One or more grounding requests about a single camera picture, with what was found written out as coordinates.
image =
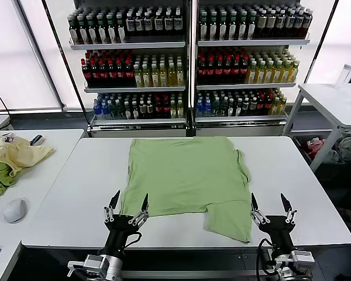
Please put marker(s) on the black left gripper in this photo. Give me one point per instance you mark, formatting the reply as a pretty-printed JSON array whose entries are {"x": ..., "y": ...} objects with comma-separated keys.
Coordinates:
[{"x": 120, "y": 228}]

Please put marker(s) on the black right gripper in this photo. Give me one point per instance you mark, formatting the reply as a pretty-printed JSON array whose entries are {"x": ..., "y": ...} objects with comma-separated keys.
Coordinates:
[{"x": 278, "y": 231}]

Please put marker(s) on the light green t-shirt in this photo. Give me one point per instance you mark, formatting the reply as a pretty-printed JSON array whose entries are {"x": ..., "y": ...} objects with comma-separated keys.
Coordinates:
[{"x": 187, "y": 175}]

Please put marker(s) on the pink red clothes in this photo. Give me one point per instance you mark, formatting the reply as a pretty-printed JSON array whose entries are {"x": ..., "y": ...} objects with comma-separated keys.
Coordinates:
[{"x": 317, "y": 144}]

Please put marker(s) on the black storage bin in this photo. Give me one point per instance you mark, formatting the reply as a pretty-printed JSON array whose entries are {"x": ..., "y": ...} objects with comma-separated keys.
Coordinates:
[{"x": 302, "y": 152}]

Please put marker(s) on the white side table with legs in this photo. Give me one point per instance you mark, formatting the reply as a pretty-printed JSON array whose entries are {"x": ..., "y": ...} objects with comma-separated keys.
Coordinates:
[{"x": 329, "y": 146}]

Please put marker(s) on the white computer mouse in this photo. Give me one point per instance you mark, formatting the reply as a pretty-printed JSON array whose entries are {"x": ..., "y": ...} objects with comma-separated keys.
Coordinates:
[{"x": 15, "y": 210}]

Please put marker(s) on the blue and white small object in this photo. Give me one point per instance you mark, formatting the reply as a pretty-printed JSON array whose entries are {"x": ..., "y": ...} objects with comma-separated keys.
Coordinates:
[{"x": 36, "y": 140}]

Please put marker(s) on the pale yellow crumpled garment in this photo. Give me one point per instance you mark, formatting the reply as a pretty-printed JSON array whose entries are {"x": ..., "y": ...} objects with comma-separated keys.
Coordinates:
[{"x": 20, "y": 155}]

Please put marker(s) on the yellow green tea bottle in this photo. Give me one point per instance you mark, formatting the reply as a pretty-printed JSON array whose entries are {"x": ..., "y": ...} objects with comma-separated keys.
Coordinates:
[
  {"x": 146, "y": 77},
  {"x": 163, "y": 76},
  {"x": 138, "y": 77},
  {"x": 285, "y": 73},
  {"x": 171, "y": 76},
  {"x": 277, "y": 74},
  {"x": 261, "y": 74},
  {"x": 252, "y": 74},
  {"x": 269, "y": 74},
  {"x": 154, "y": 77},
  {"x": 293, "y": 73},
  {"x": 180, "y": 75}
]

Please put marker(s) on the red cap cola bottle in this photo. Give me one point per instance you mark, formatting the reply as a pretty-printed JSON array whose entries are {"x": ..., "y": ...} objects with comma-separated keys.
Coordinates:
[
  {"x": 236, "y": 73},
  {"x": 244, "y": 73},
  {"x": 94, "y": 74},
  {"x": 227, "y": 73},
  {"x": 129, "y": 74},
  {"x": 102, "y": 74},
  {"x": 209, "y": 73},
  {"x": 120, "y": 74},
  {"x": 201, "y": 73},
  {"x": 218, "y": 73},
  {"x": 111, "y": 74},
  {"x": 85, "y": 74}
]

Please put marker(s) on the clear plastic tumbler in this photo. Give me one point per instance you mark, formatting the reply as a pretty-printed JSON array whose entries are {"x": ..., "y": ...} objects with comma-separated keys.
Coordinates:
[{"x": 345, "y": 76}]

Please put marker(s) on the drinks shelving unit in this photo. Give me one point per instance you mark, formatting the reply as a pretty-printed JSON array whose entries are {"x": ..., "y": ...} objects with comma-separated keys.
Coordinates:
[
  {"x": 128, "y": 45},
  {"x": 251, "y": 42}
]

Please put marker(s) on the green cap dark tea bottle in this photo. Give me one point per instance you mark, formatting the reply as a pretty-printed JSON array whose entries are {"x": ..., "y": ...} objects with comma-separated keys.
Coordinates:
[
  {"x": 223, "y": 29},
  {"x": 73, "y": 32},
  {"x": 102, "y": 32},
  {"x": 242, "y": 29},
  {"x": 232, "y": 29},
  {"x": 112, "y": 32},
  {"x": 203, "y": 29},
  {"x": 121, "y": 31},
  {"x": 251, "y": 29},
  {"x": 93, "y": 32},
  {"x": 83, "y": 32},
  {"x": 213, "y": 29}
]

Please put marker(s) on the white label dark bottle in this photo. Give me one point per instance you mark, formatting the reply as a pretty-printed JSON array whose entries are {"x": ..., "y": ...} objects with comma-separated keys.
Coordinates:
[
  {"x": 158, "y": 24},
  {"x": 168, "y": 24},
  {"x": 130, "y": 24},
  {"x": 178, "y": 24},
  {"x": 139, "y": 24},
  {"x": 148, "y": 24}
]

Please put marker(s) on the beige label drink bottle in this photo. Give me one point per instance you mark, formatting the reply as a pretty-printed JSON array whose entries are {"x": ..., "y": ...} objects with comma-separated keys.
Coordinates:
[
  {"x": 261, "y": 23},
  {"x": 271, "y": 23}
]

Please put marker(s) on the grey label dark bottle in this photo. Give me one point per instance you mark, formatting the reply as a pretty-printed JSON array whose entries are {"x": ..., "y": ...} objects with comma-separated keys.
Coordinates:
[
  {"x": 289, "y": 23},
  {"x": 307, "y": 23},
  {"x": 298, "y": 23},
  {"x": 280, "y": 23}
]

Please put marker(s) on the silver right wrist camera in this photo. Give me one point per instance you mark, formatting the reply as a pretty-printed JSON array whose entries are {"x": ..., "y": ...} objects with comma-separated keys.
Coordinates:
[{"x": 302, "y": 259}]

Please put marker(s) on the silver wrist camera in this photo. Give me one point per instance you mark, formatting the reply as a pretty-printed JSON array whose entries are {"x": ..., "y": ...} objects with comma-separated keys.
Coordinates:
[
  {"x": 95, "y": 263},
  {"x": 302, "y": 259}
]

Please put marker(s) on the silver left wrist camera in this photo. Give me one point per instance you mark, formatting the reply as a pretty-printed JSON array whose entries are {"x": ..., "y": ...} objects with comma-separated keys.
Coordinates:
[{"x": 95, "y": 263}]

